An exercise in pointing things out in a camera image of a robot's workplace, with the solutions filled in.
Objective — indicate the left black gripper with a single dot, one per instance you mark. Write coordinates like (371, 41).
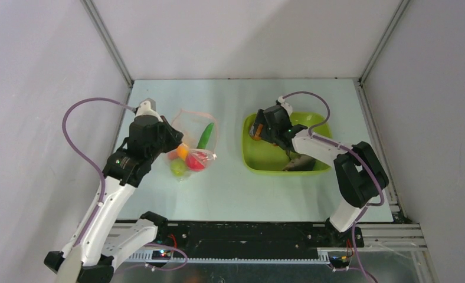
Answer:
(175, 135)

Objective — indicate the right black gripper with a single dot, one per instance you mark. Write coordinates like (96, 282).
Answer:
(264, 124)

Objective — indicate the red chili pepper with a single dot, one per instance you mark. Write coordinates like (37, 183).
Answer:
(172, 155)

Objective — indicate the green plastic bin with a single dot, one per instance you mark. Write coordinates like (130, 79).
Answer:
(264, 158)

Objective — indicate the yellow orange mango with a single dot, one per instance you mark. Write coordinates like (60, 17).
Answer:
(182, 151)

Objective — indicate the green pear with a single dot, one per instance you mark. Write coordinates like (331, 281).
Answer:
(178, 167)

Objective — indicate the clear zip top bag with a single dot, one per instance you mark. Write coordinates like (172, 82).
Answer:
(192, 124)

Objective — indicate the green cucumber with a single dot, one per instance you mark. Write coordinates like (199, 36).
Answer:
(205, 136)

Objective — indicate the red apple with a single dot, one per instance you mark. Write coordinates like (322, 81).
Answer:
(196, 161)

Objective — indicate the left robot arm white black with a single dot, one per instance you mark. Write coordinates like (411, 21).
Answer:
(89, 257)

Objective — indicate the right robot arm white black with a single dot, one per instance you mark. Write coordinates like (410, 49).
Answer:
(360, 175)

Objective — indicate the brown kiwi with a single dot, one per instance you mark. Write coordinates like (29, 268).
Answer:
(255, 132)

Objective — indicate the grey toy fish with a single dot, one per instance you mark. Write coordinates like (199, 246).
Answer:
(301, 163)

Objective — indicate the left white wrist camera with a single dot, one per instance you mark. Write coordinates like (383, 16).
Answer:
(148, 108)

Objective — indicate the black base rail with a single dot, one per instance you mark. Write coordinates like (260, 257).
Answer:
(255, 240)

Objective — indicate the left aluminium corner post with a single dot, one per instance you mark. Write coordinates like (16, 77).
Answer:
(107, 40)

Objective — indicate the aluminium corner post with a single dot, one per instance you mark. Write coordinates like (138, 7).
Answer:
(107, 40)
(384, 38)

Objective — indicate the right aluminium corner post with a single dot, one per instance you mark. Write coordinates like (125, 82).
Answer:
(384, 38)

